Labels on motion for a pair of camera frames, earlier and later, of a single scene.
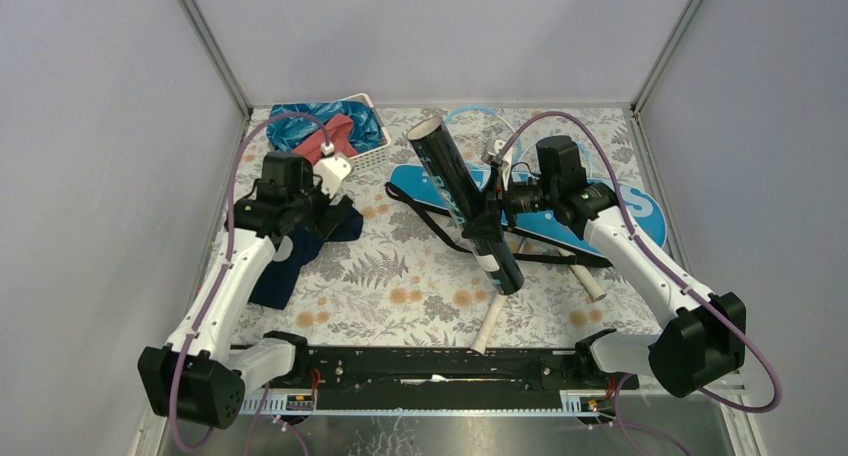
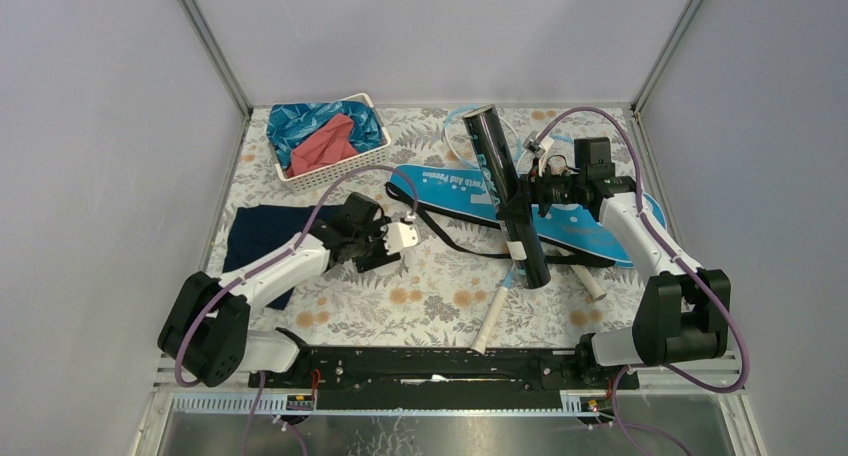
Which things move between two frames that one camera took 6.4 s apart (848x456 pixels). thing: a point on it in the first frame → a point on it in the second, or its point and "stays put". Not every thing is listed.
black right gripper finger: x=485 y=226 → x=517 y=210
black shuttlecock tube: x=466 y=203 → x=488 y=137
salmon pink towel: x=340 y=131 stays put
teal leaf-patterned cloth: x=290 y=134 stays put
